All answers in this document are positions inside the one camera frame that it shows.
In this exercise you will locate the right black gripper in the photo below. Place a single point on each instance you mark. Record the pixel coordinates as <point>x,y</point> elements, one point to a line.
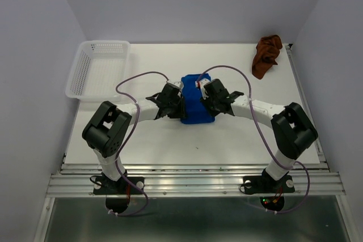
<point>205,101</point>

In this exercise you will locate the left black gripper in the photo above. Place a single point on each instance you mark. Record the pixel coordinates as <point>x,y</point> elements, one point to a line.
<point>180,113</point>

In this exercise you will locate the blue towel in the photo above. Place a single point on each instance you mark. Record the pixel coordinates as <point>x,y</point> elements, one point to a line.
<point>194,110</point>

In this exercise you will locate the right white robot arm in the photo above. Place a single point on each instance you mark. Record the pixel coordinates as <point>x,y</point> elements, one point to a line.
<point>294,133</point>

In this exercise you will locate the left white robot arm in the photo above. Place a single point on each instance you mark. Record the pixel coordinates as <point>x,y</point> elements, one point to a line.
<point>106,134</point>

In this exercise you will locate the brown towel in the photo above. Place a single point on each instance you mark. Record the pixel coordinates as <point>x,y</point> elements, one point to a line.
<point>267,50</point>

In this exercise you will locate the white plastic basket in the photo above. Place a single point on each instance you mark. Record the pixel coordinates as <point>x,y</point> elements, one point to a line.
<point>98,66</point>

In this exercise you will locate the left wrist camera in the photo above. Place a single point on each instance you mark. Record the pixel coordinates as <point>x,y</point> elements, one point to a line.
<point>177,84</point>

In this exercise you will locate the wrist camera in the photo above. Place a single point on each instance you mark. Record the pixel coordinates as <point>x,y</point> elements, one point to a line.
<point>201,86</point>
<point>177,84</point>

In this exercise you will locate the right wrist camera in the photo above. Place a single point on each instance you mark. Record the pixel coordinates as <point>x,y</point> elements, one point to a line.
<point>201,86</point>

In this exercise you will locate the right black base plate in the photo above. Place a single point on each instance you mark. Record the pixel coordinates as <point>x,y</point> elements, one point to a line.
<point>266,185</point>

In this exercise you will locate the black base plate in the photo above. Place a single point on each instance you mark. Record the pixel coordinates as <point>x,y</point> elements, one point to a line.
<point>266,185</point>
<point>103,186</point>

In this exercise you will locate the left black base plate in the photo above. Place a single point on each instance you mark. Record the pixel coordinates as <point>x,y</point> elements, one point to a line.
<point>103,186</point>

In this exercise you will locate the aluminium rail frame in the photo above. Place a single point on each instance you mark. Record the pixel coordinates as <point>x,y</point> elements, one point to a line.
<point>192,175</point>

